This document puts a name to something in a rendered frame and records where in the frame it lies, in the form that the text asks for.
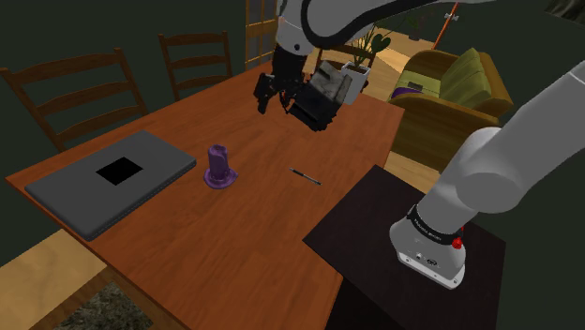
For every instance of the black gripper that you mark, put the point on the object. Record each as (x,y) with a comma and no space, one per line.
(288,64)

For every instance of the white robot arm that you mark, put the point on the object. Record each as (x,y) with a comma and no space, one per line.
(484,169)

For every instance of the wooden framed glass door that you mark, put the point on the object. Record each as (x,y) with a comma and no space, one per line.
(260,32)

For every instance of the green plant in white pot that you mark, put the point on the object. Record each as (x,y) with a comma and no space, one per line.
(355,80)

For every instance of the black pen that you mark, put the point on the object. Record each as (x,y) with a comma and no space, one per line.
(305,176)

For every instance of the purple candle holder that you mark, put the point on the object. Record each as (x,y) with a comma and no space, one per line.
(219,167)

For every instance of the brown wooden table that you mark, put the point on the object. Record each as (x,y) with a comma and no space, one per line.
(228,247)

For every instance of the olive and brown armchair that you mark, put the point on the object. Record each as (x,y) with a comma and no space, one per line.
(438,123)

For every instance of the dark robot stand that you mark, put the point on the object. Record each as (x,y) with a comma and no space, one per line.
(365,237)

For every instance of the orange floor lamp pole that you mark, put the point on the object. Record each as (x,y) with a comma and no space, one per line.
(444,27)

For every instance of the grey closed laptop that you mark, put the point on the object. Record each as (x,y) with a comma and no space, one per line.
(68,201)

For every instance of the grey mottled rug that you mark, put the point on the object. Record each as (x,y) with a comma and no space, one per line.
(105,310)

